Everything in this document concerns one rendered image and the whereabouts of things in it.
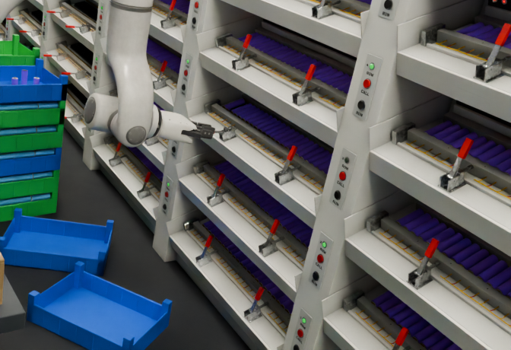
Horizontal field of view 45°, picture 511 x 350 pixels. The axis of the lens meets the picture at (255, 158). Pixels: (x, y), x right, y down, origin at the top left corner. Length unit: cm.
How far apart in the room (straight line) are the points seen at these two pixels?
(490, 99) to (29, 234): 148
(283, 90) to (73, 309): 80
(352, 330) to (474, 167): 44
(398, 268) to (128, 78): 68
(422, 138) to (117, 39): 67
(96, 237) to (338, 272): 97
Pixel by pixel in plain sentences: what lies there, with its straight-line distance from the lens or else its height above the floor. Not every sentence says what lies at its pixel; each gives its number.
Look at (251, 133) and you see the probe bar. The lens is 162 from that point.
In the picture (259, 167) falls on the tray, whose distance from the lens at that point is 151.
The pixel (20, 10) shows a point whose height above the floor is 34.
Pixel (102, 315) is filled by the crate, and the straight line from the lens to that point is 174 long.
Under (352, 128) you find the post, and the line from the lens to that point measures 124.
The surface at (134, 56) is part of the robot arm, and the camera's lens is 140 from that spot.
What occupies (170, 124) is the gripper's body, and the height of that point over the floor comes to 55.
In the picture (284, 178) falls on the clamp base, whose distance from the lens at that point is 144.
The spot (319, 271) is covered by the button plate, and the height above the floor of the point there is 38.
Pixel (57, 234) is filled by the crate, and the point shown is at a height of 0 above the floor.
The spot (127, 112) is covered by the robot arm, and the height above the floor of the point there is 60.
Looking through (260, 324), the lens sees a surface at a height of 11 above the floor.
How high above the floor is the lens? 104
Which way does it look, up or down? 21 degrees down
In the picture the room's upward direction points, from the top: 12 degrees clockwise
